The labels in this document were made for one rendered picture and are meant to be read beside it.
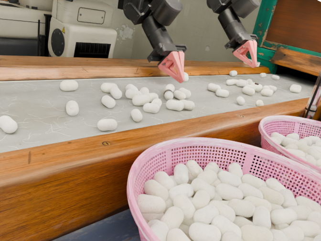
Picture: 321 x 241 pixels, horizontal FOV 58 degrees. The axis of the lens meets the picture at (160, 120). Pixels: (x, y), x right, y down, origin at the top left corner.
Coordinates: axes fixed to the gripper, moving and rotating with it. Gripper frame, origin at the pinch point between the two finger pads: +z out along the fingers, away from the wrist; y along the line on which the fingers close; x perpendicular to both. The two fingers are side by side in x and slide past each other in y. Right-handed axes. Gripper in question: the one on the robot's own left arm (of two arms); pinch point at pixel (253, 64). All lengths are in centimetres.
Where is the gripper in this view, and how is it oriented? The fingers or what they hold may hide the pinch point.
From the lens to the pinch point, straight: 95.6
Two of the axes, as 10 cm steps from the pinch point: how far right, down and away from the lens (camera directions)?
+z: 3.9, 8.9, -2.4
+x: -5.7, 4.4, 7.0
